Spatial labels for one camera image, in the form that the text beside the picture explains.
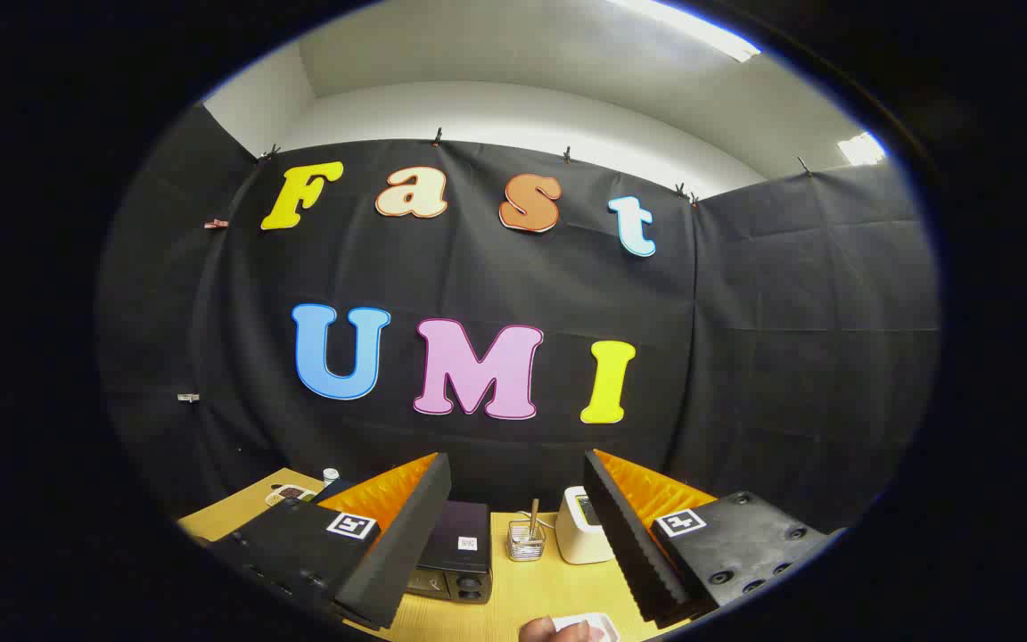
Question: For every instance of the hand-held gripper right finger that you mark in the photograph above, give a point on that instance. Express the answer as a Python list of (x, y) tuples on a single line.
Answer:
[(629, 544)]

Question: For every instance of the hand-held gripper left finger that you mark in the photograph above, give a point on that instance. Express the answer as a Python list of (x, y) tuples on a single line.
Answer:
[(406, 535)]

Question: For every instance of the black toaster oven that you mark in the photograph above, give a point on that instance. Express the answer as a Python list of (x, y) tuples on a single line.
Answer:
[(455, 535)]

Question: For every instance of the white square plate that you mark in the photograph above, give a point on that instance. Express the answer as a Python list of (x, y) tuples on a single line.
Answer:
[(585, 620)]

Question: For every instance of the white bread toaster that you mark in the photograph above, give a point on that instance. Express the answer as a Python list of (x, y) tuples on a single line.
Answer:
[(578, 539)]

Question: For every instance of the wooden stick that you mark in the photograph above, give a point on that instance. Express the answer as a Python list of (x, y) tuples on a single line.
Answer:
[(534, 515)]

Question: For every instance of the small patterned white dish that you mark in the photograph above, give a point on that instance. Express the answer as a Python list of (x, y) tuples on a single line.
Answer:
[(289, 494)]

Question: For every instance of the black backdrop cloth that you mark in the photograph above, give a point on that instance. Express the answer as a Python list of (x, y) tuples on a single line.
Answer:
[(478, 276)]

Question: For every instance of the small ceiling light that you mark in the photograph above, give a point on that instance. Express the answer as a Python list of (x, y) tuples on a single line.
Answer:
[(861, 149)]

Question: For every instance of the long ceiling light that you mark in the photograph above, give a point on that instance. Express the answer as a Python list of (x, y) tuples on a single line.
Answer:
[(692, 27)]

